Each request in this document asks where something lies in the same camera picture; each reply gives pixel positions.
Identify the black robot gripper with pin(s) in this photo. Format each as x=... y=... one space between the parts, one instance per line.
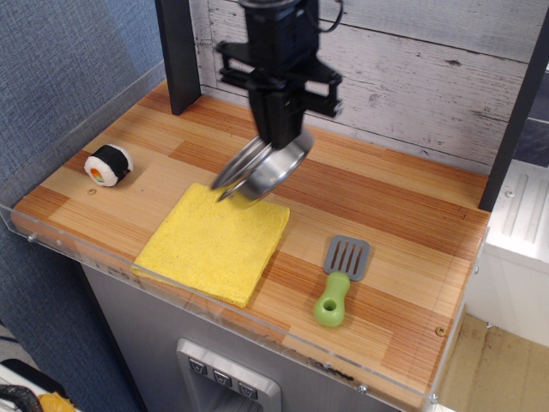
x=281 y=52

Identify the silver metal bowl with handles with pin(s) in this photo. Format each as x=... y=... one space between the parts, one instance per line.
x=258 y=169

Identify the yellow cloth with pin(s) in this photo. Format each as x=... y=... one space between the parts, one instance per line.
x=214 y=246

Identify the plush sushi roll toy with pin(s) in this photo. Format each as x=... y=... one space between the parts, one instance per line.
x=108 y=165

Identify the grey toy fridge cabinet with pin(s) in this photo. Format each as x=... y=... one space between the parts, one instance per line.
x=147 y=329

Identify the silver dispenser button panel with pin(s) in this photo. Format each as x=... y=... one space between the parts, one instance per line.
x=216 y=383

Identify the white appliance at right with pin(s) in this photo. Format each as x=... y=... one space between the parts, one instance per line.
x=509 y=285

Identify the yellow object bottom left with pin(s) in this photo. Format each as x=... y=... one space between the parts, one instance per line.
x=54 y=402

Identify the black vertical post left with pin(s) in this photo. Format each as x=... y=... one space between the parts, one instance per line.
x=179 y=52

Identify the black vertical post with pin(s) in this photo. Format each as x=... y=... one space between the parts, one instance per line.
x=179 y=52
x=525 y=99

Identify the grey spatula with green handle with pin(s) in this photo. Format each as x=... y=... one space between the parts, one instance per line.
x=345 y=262

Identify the black vertical post right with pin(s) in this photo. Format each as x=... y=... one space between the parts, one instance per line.
x=525 y=99

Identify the clear acrylic guard rail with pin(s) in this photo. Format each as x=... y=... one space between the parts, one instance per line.
x=420 y=218

